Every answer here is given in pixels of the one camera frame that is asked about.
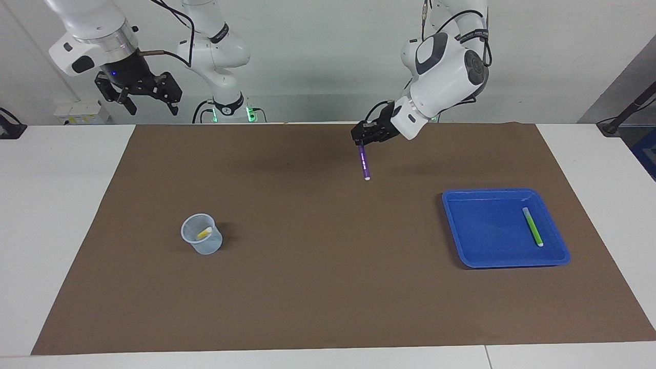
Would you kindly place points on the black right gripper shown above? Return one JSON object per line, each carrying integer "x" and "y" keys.
{"x": 130, "y": 74}

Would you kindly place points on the brown table mat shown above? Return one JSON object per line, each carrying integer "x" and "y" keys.
{"x": 328, "y": 287}

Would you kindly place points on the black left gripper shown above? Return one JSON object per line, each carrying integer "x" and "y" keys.
{"x": 385, "y": 125}

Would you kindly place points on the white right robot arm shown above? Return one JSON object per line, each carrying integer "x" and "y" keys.
{"x": 87, "y": 25}

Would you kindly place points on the translucent plastic cup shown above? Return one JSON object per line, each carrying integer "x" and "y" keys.
{"x": 207, "y": 247}

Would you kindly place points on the white wall socket box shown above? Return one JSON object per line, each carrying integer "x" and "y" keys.
{"x": 77, "y": 115}

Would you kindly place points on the blue plastic tray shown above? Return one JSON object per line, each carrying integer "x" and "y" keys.
{"x": 476, "y": 230}

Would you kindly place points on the purple marker pen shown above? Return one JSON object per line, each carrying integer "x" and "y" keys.
{"x": 365, "y": 164}

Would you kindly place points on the black stand pole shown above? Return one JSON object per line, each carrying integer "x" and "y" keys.
{"x": 628, "y": 110}

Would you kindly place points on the green marker pen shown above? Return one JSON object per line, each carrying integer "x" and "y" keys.
{"x": 533, "y": 227}

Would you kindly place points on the yellow marker pen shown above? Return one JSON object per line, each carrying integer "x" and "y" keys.
{"x": 204, "y": 233}

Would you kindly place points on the blue box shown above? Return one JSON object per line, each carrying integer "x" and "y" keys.
{"x": 647, "y": 154}

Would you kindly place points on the black clamp mount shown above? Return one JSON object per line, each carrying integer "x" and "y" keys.
{"x": 10, "y": 128}

